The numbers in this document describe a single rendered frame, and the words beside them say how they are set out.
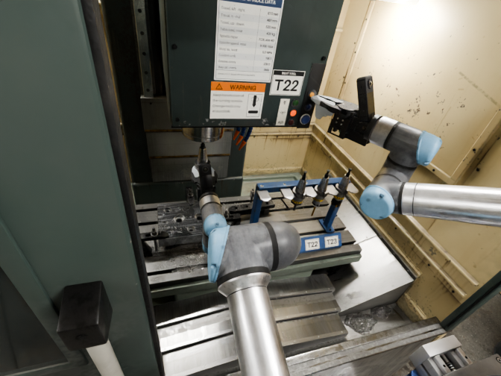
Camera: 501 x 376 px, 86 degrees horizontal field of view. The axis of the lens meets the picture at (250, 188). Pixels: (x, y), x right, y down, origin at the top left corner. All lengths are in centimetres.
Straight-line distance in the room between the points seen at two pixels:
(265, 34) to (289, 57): 9
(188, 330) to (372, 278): 95
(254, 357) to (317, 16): 78
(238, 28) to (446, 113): 98
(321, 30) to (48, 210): 73
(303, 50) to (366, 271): 119
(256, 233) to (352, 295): 104
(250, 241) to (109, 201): 33
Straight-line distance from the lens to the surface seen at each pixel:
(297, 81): 85
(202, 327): 132
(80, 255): 41
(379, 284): 161
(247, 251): 58
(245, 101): 82
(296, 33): 82
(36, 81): 29
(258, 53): 79
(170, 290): 126
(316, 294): 151
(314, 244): 141
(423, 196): 67
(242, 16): 76
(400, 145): 77
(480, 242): 140
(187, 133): 100
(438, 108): 147
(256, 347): 55
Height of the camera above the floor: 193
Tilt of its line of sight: 38 degrees down
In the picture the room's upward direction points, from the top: 9 degrees clockwise
